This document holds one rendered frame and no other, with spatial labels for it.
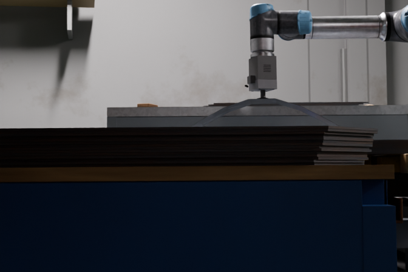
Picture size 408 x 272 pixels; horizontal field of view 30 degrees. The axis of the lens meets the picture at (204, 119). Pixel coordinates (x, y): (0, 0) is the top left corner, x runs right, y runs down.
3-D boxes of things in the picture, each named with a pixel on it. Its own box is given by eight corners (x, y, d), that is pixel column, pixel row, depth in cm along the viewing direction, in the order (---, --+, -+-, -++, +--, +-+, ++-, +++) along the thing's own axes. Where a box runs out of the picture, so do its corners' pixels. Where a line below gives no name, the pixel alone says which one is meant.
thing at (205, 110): (107, 116, 319) (107, 107, 319) (122, 125, 379) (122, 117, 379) (417, 114, 319) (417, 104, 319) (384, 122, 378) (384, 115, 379)
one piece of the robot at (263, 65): (238, 47, 243) (240, 98, 241) (248, 43, 234) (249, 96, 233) (268, 48, 245) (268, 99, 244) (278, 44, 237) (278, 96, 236)
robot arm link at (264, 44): (254, 37, 235) (246, 41, 243) (255, 51, 235) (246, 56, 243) (277, 37, 237) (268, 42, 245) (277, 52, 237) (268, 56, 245)
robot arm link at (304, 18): (307, 13, 248) (274, 13, 248) (312, 7, 236) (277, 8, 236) (308, 37, 247) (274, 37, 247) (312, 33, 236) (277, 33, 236)
